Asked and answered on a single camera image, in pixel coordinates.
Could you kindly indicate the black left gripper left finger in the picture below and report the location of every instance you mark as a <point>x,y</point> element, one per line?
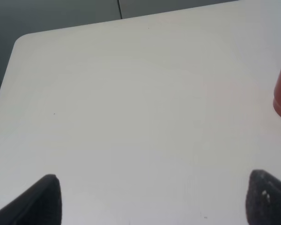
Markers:
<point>41,204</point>

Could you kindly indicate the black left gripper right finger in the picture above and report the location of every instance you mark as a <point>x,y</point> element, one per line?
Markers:
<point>263,199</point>

